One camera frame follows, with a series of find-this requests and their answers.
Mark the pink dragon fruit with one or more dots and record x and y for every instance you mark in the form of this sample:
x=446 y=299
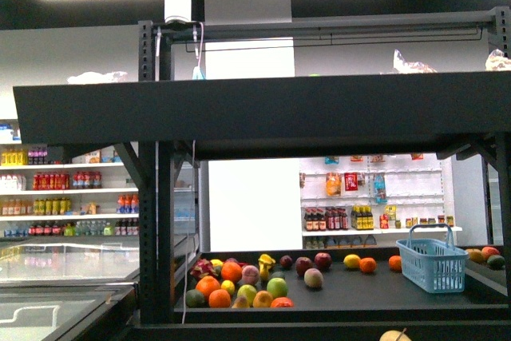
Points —
x=203 y=268

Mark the pink peach far shelf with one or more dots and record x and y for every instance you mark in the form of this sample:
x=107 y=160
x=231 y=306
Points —
x=313 y=278

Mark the dark red apple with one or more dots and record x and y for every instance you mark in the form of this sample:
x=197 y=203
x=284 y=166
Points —
x=323 y=261

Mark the yellow lemon far shelf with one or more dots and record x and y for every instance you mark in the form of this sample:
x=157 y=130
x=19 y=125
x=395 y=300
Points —
x=352 y=262

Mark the green apple far shelf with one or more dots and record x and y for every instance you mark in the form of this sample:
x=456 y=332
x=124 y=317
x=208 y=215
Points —
x=277 y=287

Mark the orange near blue basket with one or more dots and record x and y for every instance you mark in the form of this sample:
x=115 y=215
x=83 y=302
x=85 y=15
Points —
x=395 y=263

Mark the black metal shelf rack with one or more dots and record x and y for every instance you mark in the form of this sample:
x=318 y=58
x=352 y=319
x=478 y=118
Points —
x=240 y=119

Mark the yellow banana bunch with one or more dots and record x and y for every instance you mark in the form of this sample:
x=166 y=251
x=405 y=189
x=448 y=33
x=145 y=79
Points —
x=266 y=264

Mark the orange beside far lemon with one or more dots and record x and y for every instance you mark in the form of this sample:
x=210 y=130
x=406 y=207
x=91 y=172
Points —
x=367 y=265

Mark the glass top freezer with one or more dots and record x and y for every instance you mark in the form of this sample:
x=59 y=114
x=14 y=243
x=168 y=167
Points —
x=68 y=288

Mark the white pear with stem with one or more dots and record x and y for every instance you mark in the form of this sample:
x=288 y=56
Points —
x=395 y=335

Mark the white security camera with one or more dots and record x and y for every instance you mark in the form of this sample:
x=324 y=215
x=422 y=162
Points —
x=177 y=11

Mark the small blue plastic basket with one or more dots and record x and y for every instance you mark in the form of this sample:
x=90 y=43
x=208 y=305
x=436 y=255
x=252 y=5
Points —
x=436 y=266

